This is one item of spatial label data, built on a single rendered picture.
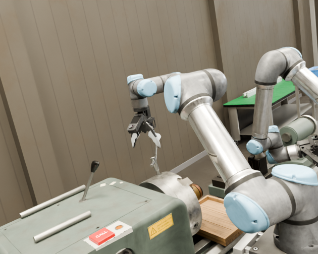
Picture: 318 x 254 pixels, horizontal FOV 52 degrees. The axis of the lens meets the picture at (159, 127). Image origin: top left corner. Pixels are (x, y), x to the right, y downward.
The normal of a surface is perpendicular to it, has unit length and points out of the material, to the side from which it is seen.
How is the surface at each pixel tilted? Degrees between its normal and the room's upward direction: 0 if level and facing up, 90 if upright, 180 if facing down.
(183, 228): 90
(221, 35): 90
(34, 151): 90
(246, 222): 95
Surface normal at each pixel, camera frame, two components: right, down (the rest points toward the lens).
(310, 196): 0.40, 0.14
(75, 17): 0.73, 0.03
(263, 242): -0.18, -0.96
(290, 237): -0.66, -0.01
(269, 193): 0.16, -0.62
